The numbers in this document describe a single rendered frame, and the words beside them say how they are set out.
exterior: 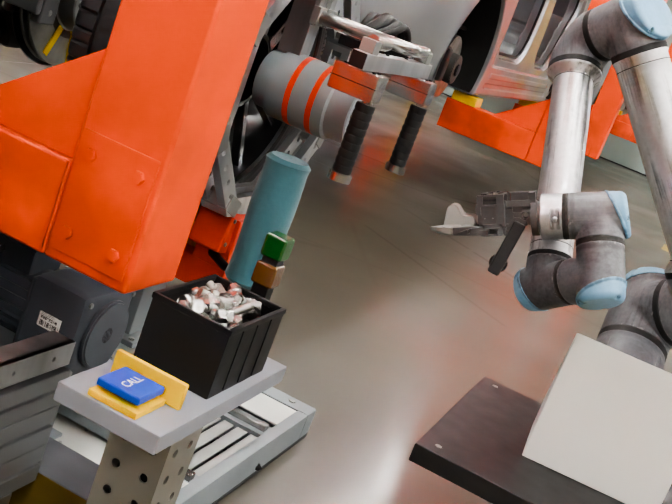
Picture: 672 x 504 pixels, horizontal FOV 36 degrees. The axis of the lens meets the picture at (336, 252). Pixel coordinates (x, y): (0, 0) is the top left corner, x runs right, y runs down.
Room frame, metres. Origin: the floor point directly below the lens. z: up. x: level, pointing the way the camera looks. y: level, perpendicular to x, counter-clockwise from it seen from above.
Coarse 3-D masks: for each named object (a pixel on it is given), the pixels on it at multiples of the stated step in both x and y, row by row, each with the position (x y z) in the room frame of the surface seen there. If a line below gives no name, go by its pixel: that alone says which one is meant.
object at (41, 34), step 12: (60, 0) 2.20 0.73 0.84; (72, 0) 2.19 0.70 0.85; (24, 12) 2.14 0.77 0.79; (60, 12) 2.21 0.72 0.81; (72, 12) 2.20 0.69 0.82; (24, 24) 2.15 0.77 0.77; (36, 24) 2.16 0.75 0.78; (60, 24) 2.24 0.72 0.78; (72, 24) 2.21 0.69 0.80; (24, 36) 2.17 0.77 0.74; (36, 36) 2.17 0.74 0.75; (48, 36) 2.21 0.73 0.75; (60, 36) 2.25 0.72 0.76; (36, 48) 2.18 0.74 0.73; (60, 48) 2.26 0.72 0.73; (48, 60) 2.23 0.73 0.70; (60, 60) 2.27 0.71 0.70
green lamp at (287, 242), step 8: (272, 232) 1.69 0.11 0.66; (280, 232) 1.71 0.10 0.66; (272, 240) 1.67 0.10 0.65; (280, 240) 1.67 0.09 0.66; (288, 240) 1.68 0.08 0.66; (264, 248) 1.68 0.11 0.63; (272, 248) 1.67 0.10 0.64; (280, 248) 1.67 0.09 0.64; (288, 248) 1.68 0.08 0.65; (272, 256) 1.67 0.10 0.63; (280, 256) 1.67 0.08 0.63; (288, 256) 1.70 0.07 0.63
